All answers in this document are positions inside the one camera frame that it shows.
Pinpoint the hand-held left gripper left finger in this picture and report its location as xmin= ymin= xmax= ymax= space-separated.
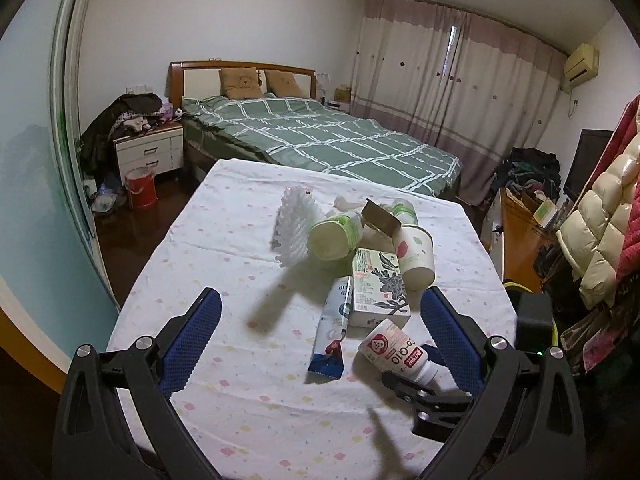
xmin=52 ymin=287 xmax=223 ymax=480

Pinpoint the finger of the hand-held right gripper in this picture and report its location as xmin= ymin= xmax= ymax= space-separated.
xmin=381 ymin=370 xmax=473 ymax=403
xmin=411 ymin=397 xmax=472 ymax=445

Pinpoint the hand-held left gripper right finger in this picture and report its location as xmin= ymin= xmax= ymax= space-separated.
xmin=419 ymin=286 xmax=586 ymax=480

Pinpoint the black bin with yellow rim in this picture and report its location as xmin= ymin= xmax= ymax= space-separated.
xmin=502 ymin=282 xmax=559 ymax=352

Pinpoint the white bottle with red label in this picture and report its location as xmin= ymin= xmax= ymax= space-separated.
xmin=357 ymin=320 xmax=440 ymax=387

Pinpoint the white carton with leaf print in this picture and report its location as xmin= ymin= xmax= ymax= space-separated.
xmin=347 ymin=248 xmax=412 ymax=329

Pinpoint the paper cup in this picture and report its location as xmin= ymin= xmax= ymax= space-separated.
xmin=392 ymin=225 xmax=436 ymax=291

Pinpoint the blue and white tube packet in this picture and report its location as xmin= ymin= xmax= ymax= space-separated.
xmin=306 ymin=276 xmax=354 ymax=379

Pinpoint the clear jar with green lid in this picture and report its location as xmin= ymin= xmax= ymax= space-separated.
xmin=307 ymin=211 xmax=364 ymax=261
xmin=390 ymin=198 xmax=419 ymax=226

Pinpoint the brown cardboard piece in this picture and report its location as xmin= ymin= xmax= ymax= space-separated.
xmin=362 ymin=198 xmax=402 ymax=237

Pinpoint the white tissue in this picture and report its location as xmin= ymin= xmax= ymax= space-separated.
xmin=332 ymin=194 xmax=365 ymax=213

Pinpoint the wooden desk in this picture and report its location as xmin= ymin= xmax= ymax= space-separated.
xmin=499 ymin=187 xmax=559 ymax=287

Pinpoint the green and white box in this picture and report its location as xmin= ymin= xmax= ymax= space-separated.
xmin=532 ymin=195 xmax=559 ymax=227

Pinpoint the cream puffer jacket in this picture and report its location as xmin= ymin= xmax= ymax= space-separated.
xmin=556 ymin=135 xmax=640 ymax=309

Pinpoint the dark clothes pile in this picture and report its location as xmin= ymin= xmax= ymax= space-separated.
xmin=494 ymin=147 xmax=562 ymax=197

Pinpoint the red bucket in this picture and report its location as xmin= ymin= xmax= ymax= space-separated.
xmin=123 ymin=165 xmax=159 ymax=210

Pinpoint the black television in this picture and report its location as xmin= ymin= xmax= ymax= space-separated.
xmin=563 ymin=129 xmax=615 ymax=202

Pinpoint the white nightstand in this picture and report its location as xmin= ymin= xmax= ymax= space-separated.
xmin=113 ymin=120 xmax=185 ymax=187

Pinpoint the sliding wardrobe door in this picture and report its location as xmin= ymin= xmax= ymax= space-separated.
xmin=0 ymin=0 xmax=122 ymax=376

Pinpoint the green plaid quilt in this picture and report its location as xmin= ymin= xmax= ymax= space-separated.
xmin=180 ymin=96 xmax=462 ymax=196

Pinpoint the clothes pile on nightstand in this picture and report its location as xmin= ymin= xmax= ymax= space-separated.
xmin=79 ymin=92 xmax=177 ymax=173

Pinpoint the pink striped curtain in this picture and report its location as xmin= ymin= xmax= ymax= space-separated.
xmin=349 ymin=0 xmax=569 ymax=207

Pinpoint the brown pillow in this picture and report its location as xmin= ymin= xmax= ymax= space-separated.
xmin=263 ymin=69 xmax=307 ymax=99
xmin=218 ymin=67 xmax=265 ymax=100

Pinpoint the wooden bed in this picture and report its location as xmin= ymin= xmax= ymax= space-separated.
xmin=167 ymin=60 xmax=463 ymax=197

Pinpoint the wall air conditioner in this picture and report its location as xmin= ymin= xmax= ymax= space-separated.
xmin=563 ymin=43 xmax=600 ymax=92

